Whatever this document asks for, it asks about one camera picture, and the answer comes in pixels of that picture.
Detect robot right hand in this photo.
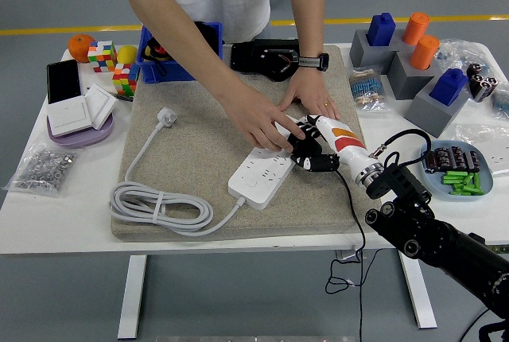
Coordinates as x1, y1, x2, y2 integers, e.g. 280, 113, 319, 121
292, 114, 375, 178

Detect clear bag of blue parts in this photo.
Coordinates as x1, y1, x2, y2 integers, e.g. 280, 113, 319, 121
435, 37, 496, 76
491, 79, 509, 120

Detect row of dark capacitors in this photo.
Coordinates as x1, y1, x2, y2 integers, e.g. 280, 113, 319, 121
422, 146, 482, 175

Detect clear bag of resistors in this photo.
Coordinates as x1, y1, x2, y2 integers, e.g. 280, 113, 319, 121
348, 64, 394, 113

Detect blue plastic bin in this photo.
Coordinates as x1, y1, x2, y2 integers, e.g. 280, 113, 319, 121
136, 21, 224, 84

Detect large white wall switch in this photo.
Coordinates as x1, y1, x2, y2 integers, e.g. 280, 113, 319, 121
46, 94, 93, 138

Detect yellow lemon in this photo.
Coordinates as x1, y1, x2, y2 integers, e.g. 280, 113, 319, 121
117, 45, 139, 65

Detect grey power cord with plug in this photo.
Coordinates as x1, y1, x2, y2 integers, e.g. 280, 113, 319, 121
109, 107, 247, 236

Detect black smartphone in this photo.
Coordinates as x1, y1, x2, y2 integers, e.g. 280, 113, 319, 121
46, 58, 83, 105

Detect grey-brown mat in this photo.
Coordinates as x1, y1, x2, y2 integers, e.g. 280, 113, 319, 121
111, 43, 386, 243

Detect purple tray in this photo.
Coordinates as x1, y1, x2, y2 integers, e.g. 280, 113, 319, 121
46, 113, 115, 149

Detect orange cylinder peg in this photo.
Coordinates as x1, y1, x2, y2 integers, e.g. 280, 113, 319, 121
409, 34, 441, 72
402, 11, 431, 46

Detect person's left hand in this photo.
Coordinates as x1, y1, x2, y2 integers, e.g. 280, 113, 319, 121
277, 67, 342, 121

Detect black plastic device housing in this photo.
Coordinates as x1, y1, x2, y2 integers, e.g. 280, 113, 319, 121
230, 38, 300, 83

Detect colourful puzzle cube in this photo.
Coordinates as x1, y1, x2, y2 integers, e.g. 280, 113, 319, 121
87, 40, 119, 73
112, 62, 141, 97

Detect black red yellow glove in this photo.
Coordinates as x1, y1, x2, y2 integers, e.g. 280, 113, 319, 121
142, 35, 170, 77

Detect orange fruit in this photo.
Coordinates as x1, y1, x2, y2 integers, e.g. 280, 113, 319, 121
67, 33, 96, 64

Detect pile of green batteries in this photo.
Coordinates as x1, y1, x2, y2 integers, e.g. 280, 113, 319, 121
441, 169, 487, 196

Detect grey peg block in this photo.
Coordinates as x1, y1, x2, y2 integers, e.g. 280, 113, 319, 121
404, 83, 472, 139
387, 50, 442, 101
349, 28, 410, 69

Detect bundle of black capacitors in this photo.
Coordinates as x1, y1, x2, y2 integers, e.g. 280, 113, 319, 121
466, 62, 500, 103

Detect clear bag of metal nuts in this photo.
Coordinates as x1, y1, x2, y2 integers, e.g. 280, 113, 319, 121
2, 142, 83, 198

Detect black wrist watch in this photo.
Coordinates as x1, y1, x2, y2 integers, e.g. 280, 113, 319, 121
297, 52, 330, 72

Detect white table leg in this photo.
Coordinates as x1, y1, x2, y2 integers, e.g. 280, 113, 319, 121
398, 254, 438, 330
117, 254, 149, 340

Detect person's right hand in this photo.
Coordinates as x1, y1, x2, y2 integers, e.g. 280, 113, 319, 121
222, 85, 306, 153

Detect small white wall switch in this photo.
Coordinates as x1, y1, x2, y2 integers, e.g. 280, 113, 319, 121
84, 82, 119, 130

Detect blue square peg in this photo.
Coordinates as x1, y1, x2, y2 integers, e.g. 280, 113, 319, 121
366, 12, 398, 48
429, 68, 470, 107

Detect light blue plate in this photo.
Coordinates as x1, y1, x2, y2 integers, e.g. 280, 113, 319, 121
420, 139, 495, 204

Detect black fabric bundle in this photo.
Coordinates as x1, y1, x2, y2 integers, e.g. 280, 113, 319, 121
192, 21, 220, 59

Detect white power strip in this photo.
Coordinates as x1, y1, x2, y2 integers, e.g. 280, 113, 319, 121
227, 115, 299, 211

